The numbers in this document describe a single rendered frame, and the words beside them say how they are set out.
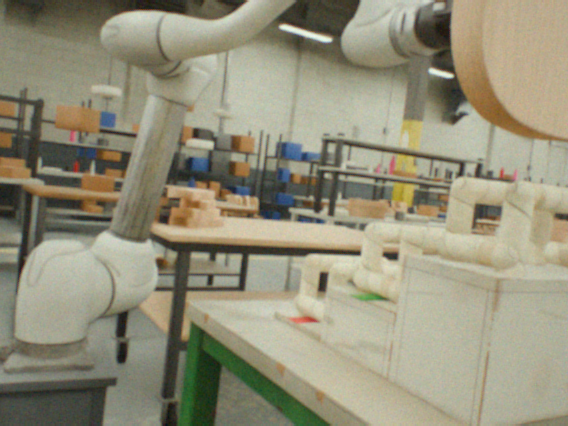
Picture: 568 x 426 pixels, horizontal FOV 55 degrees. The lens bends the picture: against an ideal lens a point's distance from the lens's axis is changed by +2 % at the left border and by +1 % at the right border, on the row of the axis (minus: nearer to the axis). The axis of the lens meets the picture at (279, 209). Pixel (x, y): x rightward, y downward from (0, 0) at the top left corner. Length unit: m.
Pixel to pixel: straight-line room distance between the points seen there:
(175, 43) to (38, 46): 10.65
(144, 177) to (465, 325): 0.95
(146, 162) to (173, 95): 0.18
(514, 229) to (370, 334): 0.25
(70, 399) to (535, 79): 1.09
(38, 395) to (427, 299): 0.90
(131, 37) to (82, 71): 10.66
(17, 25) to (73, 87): 1.41
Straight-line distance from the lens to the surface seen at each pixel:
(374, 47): 1.02
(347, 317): 0.83
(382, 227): 0.86
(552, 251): 0.86
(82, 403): 1.35
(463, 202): 0.73
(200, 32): 1.19
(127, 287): 1.45
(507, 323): 0.67
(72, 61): 11.90
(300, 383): 0.73
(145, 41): 1.25
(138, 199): 1.42
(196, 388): 1.06
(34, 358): 1.36
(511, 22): 0.71
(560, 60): 0.78
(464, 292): 0.67
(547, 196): 0.71
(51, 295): 1.32
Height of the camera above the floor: 1.18
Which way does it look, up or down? 3 degrees down
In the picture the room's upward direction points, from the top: 7 degrees clockwise
